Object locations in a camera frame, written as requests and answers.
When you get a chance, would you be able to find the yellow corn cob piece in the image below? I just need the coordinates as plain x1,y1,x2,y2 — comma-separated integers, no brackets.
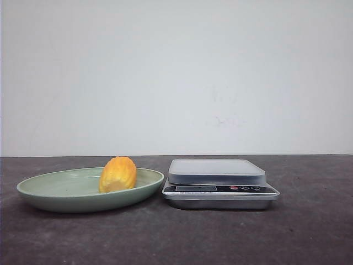
99,156,137,193

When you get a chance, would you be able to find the silver digital kitchen scale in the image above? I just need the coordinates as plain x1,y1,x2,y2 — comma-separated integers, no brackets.
162,158,280,210

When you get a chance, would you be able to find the green oval plate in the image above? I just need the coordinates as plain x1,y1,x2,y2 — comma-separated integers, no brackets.
17,167,164,213

